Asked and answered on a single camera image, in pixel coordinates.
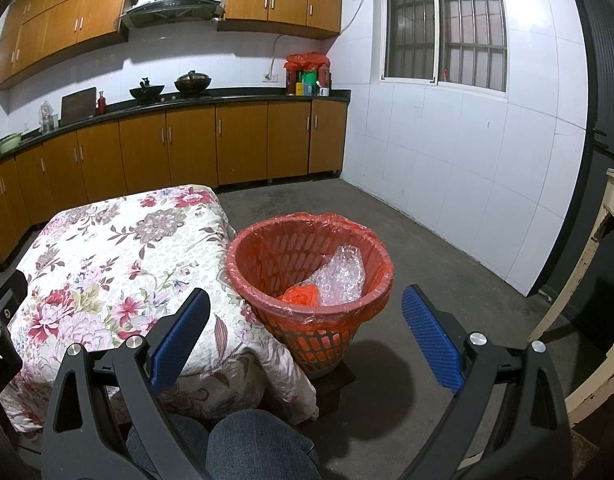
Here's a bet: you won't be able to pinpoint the barred window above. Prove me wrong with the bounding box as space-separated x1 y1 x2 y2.
379 0 508 93

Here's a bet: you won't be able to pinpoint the red plastic bag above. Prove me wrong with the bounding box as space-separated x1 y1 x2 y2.
281 283 320 307

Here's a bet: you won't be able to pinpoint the small black wok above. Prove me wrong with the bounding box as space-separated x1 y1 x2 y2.
130 77 165 101

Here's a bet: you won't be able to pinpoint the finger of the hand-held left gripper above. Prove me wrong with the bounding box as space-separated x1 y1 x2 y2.
0 269 29 340

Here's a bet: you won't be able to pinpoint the red bag over canisters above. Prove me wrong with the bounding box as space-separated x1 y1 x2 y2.
284 51 333 96

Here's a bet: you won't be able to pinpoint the black wok with lid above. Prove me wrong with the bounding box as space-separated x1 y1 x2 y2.
174 71 213 95

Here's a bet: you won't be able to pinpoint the brown cutting board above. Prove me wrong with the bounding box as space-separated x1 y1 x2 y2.
61 87 98 126

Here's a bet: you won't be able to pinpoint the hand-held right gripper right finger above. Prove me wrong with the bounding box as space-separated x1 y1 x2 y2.
397 284 574 480

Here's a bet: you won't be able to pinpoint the red plastic basket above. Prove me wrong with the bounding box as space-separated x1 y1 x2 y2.
225 212 395 380

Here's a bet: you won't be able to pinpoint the white wall cable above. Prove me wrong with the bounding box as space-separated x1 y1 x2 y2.
339 0 383 36

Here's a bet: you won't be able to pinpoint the black kitchen countertop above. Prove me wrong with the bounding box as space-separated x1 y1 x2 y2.
0 89 351 168

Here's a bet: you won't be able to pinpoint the person's left leg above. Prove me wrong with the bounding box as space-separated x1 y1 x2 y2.
126 414 210 480

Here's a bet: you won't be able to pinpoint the grey hose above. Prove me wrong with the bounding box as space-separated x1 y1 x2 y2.
267 34 288 81

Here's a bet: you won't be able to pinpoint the floral cloth covered table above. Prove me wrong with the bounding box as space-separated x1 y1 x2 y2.
0 185 320 433

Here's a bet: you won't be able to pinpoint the dark metal door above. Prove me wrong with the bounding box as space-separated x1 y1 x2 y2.
537 0 614 356

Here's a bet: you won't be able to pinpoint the dark wooden stool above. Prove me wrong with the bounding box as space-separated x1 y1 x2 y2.
299 360 358 416

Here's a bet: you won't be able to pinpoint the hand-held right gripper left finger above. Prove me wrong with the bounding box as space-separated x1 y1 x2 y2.
40 287 211 480

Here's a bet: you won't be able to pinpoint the wooden lower cabinets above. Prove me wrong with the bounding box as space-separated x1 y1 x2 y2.
0 99 349 267

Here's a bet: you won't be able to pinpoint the clear bubble wrap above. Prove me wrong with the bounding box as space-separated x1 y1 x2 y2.
309 245 366 307

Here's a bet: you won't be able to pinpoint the knee in blue jeans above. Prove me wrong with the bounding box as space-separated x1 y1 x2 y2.
204 409 322 480

